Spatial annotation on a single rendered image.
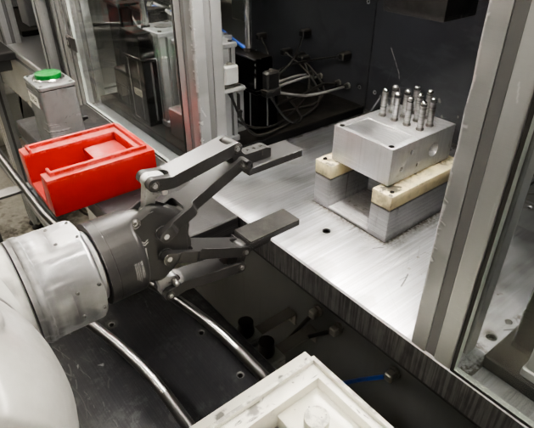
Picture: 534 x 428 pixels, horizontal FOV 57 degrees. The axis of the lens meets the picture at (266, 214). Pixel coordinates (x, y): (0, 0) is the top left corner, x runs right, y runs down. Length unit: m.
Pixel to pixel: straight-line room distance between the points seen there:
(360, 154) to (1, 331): 0.47
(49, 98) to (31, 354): 0.64
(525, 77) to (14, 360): 0.32
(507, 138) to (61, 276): 0.33
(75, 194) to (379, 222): 0.40
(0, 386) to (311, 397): 0.34
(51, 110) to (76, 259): 0.49
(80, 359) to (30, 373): 0.60
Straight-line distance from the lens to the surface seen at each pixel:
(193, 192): 0.46
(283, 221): 0.55
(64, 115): 0.87
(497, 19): 0.36
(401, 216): 0.63
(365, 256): 0.61
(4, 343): 0.25
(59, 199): 0.71
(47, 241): 0.42
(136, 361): 0.62
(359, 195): 0.72
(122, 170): 0.73
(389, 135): 0.63
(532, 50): 0.36
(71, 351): 0.85
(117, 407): 0.76
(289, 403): 0.50
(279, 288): 0.99
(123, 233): 0.43
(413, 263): 0.61
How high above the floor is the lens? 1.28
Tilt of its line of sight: 33 degrees down
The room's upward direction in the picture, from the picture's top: straight up
